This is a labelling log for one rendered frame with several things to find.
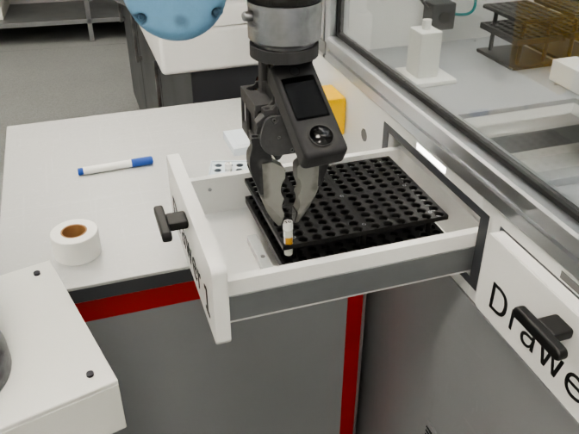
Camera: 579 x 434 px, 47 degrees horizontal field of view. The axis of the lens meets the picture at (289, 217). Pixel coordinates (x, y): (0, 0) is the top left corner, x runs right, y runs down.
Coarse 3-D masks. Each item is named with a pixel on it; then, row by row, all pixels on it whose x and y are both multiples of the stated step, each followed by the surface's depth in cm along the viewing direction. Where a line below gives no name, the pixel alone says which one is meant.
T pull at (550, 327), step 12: (516, 312) 67; (528, 312) 67; (528, 324) 66; (540, 324) 65; (552, 324) 65; (564, 324) 65; (540, 336) 64; (552, 336) 64; (564, 336) 65; (552, 348) 63; (564, 348) 62
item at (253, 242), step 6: (252, 234) 90; (252, 240) 89; (258, 240) 89; (252, 246) 88; (258, 246) 88; (252, 252) 88; (258, 252) 87; (264, 252) 87; (258, 258) 86; (264, 258) 85; (258, 264) 86; (264, 264) 84; (270, 264) 84
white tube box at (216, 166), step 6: (210, 162) 119; (216, 162) 120; (222, 162) 120; (234, 162) 120; (240, 162) 120; (210, 168) 117; (216, 168) 118; (222, 168) 118; (234, 168) 118; (240, 168) 118; (246, 168) 118; (210, 174) 116
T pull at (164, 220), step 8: (160, 208) 84; (160, 216) 82; (168, 216) 82; (176, 216) 82; (184, 216) 82; (160, 224) 81; (168, 224) 81; (176, 224) 81; (184, 224) 82; (160, 232) 80; (168, 232) 79; (168, 240) 79
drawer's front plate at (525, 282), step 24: (504, 240) 75; (504, 264) 74; (528, 264) 71; (480, 288) 80; (504, 288) 75; (528, 288) 71; (552, 288) 67; (552, 312) 68; (576, 312) 64; (504, 336) 77; (576, 336) 65; (528, 360) 73; (576, 360) 65; (552, 384) 70; (576, 384) 66; (576, 408) 66
